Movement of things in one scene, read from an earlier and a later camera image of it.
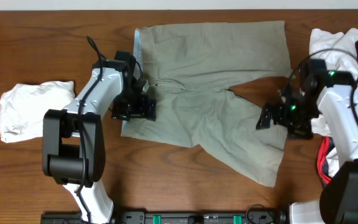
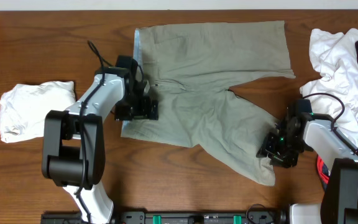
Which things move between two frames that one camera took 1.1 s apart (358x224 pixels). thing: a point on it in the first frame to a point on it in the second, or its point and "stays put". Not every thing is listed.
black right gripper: x=268 y=115 to x=270 y=149
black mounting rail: x=173 y=217 stays put
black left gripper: x=134 y=109 stays put
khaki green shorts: x=191 y=68 stays put
